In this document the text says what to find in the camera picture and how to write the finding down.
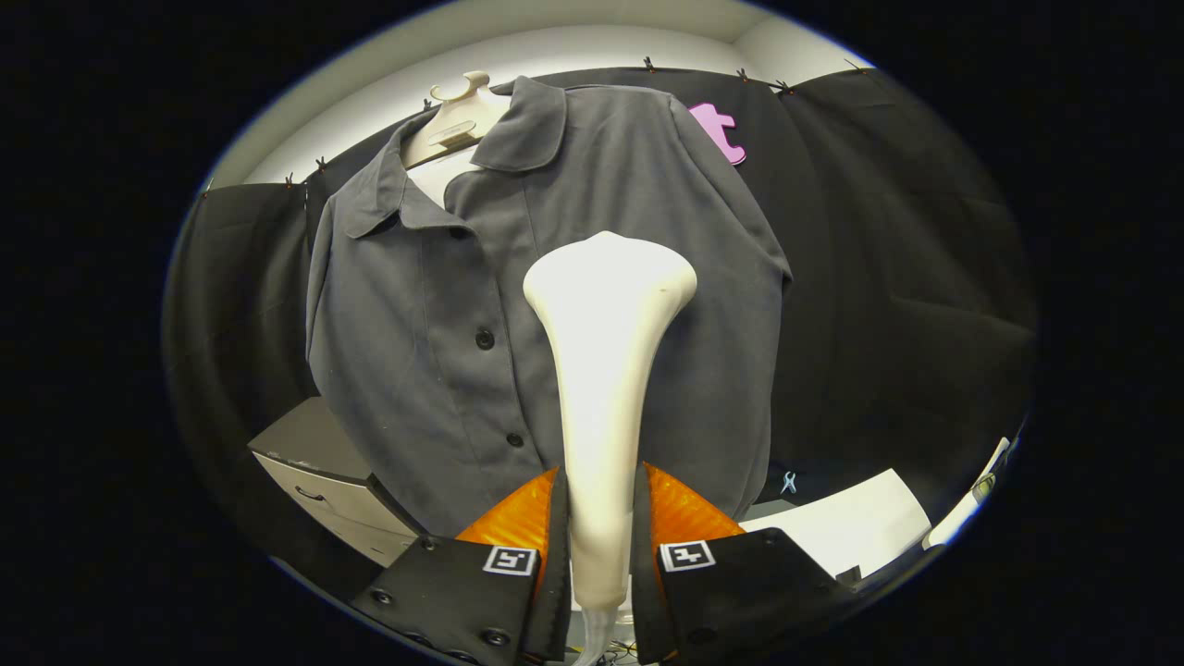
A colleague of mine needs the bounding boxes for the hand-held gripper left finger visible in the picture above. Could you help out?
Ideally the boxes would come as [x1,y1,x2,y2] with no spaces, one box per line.
[348,465,574,665]

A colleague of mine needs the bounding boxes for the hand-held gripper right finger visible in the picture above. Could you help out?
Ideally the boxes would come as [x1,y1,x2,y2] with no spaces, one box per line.
[631,461,857,665]

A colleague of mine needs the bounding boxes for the white garment steamer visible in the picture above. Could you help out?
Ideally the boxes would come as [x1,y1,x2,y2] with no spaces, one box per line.
[523,230,698,665]

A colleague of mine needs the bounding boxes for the grey button-up shirt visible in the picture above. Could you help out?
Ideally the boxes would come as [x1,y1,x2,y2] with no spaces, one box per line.
[305,76,794,539]

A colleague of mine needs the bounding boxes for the white low table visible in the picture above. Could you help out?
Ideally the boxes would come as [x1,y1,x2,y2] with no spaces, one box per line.
[738,468,932,582]

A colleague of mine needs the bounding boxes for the grey drawer cabinet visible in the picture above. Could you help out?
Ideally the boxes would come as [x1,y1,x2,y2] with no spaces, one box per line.
[248,396,428,569]

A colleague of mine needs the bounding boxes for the white slanted bar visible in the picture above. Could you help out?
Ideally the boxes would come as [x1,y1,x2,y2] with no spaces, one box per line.
[923,437,1014,550]

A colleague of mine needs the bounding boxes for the black backdrop cloth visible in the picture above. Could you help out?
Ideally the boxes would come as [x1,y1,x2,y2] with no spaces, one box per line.
[165,67,1039,602]

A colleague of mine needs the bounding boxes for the cream plastic hanger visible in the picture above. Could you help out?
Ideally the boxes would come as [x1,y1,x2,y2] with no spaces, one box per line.
[401,70,512,170]

